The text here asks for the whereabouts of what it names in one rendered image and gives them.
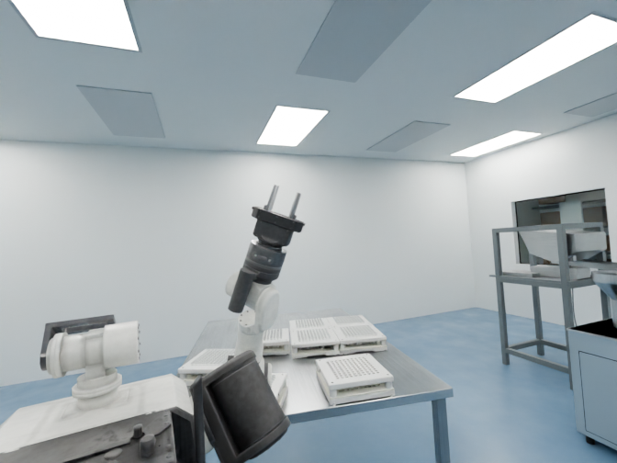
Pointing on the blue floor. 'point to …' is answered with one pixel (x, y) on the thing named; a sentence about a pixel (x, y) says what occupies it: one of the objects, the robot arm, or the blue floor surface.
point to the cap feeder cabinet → (595, 380)
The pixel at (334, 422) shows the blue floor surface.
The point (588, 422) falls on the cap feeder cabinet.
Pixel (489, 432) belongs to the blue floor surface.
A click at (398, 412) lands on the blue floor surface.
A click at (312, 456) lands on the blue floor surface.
